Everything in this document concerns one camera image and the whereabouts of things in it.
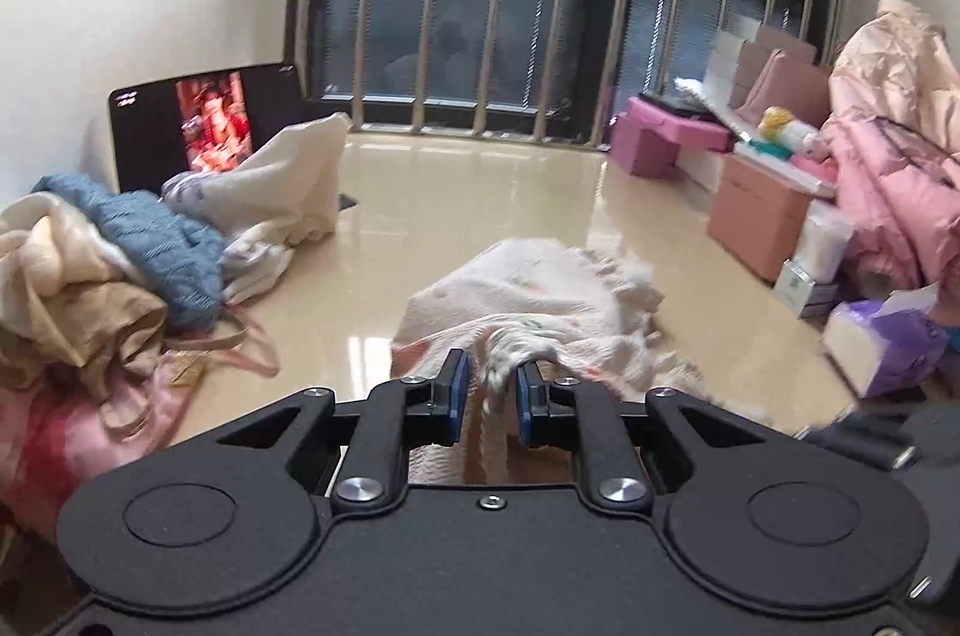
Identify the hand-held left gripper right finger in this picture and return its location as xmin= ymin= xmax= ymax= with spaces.
xmin=514 ymin=361 xmax=756 ymax=518

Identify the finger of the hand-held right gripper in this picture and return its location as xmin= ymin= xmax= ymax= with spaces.
xmin=795 ymin=415 xmax=920 ymax=472

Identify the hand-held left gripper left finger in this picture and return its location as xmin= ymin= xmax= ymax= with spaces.
xmin=216 ymin=348 xmax=472 ymax=518

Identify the white floral crinkle garment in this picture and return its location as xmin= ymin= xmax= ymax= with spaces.
xmin=390 ymin=238 xmax=773 ymax=487

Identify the purple tissue pack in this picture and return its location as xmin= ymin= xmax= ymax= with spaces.
xmin=821 ymin=283 xmax=950 ymax=398

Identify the small white carton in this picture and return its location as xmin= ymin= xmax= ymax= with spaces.
xmin=772 ymin=259 xmax=841 ymax=318

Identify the clear cotton pad pack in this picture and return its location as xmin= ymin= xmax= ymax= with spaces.
xmin=791 ymin=205 xmax=856 ymax=288

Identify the pink quilted bedding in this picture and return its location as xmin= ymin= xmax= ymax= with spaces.
xmin=821 ymin=107 xmax=960 ymax=307

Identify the salmon pink box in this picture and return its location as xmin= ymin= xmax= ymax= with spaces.
xmin=709 ymin=154 xmax=815 ymax=283

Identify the cream cloth garment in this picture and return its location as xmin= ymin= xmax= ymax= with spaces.
xmin=202 ymin=112 xmax=353 ymax=247

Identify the white flat box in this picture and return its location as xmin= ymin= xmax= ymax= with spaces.
xmin=731 ymin=145 xmax=839 ymax=198

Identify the magenta pink box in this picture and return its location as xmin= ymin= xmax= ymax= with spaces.
xmin=607 ymin=96 xmax=736 ymax=178

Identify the plain white box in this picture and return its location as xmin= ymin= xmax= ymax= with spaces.
xmin=679 ymin=145 xmax=732 ymax=194

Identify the yellow white plush toy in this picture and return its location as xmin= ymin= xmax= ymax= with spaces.
xmin=759 ymin=106 xmax=822 ymax=153

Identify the black flat box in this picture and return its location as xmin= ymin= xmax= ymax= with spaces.
xmin=637 ymin=92 xmax=710 ymax=119

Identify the white dotted garment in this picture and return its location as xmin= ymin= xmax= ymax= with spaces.
xmin=161 ymin=171 xmax=293 ymax=307

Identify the blue knit sweater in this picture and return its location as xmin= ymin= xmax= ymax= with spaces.
xmin=31 ymin=172 xmax=227 ymax=333

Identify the clear plastic bag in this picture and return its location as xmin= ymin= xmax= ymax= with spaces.
xmin=671 ymin=77 xmax=758 ymax=146

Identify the cream satin jacket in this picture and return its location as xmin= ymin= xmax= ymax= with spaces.
xmin=829 ymin=0 xmax=960 ymax=172

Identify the stack of white boxes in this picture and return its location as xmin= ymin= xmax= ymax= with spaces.
xmin=701 ymin=30 xmax=762 ymax=108

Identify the dusty pink box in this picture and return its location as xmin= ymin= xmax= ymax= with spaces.
xmin=756 ymin=23 xmax=818 ymax=67

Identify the black tablet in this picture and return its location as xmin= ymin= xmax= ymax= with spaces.
xmin=107 ymin=62 xmax=301 ymax=194

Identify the beige cloth garment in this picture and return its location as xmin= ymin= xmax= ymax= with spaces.
xmin=0 ymin=192 xmax=170 ymax=434

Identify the black cable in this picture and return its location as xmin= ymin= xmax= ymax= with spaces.
xmin=877 ymin=115 xmax=960 ymax=191

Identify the black window frame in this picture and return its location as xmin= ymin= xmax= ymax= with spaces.
xmin=285 ymin=0 xmax=841 ymax=153

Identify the pink satin strap garment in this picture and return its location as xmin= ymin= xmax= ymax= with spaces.
xmin=0 ymin=306 xmax=282 ymax=532

